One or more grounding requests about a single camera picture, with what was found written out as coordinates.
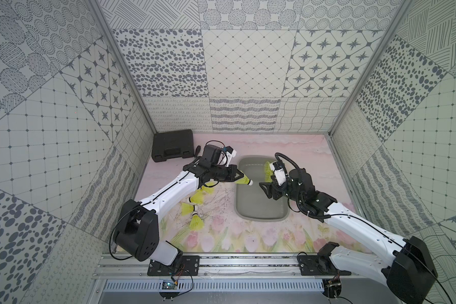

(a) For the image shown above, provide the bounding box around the black plastic tool case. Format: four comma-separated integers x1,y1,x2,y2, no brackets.
151,129,195,162

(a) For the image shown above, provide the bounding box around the grey plastic storage box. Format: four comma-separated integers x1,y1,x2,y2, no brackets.
235,156,289,222

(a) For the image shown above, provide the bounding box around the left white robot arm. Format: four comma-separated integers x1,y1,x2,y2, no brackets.
110,143,245,269

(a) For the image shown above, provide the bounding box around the small green circuit board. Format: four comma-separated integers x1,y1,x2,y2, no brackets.
161,280,178,292

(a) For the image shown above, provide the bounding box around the yellow shuttlecock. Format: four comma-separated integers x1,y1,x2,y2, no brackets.
189,212,204,231
235,176,253,186
264,162,274,174
265,171,273,182
202,181,218,191
188,190,205,205
181,203,196,216

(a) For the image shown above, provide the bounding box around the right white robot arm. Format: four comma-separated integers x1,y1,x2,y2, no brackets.
260,163,438,303

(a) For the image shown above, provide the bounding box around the black handled screwdriver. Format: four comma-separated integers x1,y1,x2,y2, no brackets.
193,146,201,158

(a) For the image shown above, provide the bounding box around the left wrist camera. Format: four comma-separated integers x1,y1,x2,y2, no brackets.
224,146,237,167

